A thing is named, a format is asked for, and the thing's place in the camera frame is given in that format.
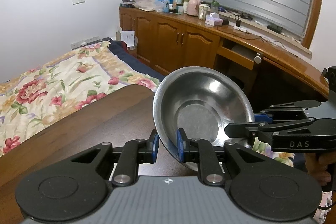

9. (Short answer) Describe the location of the pink tissue box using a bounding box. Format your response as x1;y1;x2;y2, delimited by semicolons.
205;12;223;27

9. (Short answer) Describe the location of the small steel bowl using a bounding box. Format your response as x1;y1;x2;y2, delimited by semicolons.
153;66;255;160

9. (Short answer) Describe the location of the person right hand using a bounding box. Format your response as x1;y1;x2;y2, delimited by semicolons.
304;153;331;186

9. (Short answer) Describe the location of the blue photo box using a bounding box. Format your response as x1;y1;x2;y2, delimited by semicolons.
157;0;173;12

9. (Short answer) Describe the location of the floral bed blanket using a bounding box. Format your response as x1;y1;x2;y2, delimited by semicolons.
1;39;164;155

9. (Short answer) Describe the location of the white wall switch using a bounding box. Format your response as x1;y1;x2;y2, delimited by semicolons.
72;0;85;5

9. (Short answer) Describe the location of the pink thermos jug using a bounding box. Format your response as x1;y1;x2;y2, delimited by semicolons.
187;0;201;16

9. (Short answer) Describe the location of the white paper bag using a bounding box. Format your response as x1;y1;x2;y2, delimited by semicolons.
116;30;138;50

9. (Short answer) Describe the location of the wooden sideboard cabinet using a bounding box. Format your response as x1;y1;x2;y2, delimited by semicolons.
119;7;328;97

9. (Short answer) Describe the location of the white wall socket strip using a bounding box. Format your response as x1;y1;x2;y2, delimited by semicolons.
71;36;100;50

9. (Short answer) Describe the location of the white lidded jar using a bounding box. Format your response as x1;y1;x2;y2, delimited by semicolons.
198;4;209;20

